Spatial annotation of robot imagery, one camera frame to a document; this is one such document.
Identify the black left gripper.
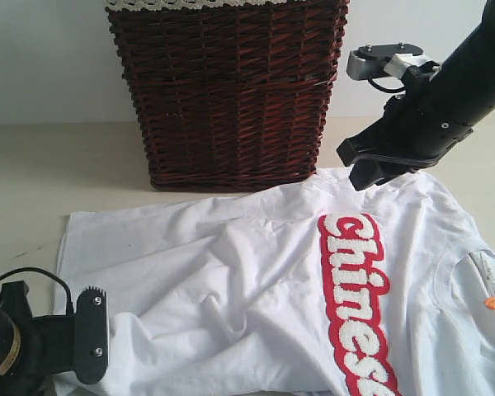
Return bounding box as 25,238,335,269
0,281,75,395

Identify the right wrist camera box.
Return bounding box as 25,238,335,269
346,42,441,82

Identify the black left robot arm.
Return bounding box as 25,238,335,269
0,281,75,395

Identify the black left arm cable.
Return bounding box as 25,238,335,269
0,266,76,317

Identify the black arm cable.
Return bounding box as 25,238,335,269
369,78,409,96
0,266,76,317

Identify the dark red wicker basket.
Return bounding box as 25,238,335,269
105,1,349,192

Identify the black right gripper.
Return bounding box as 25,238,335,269
336,66,473,191

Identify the white t-shirt with red lettering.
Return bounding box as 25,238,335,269
57,168,495,395

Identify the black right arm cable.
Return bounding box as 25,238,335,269
369,78,409,96

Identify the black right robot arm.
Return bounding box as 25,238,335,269
337,1,495,191

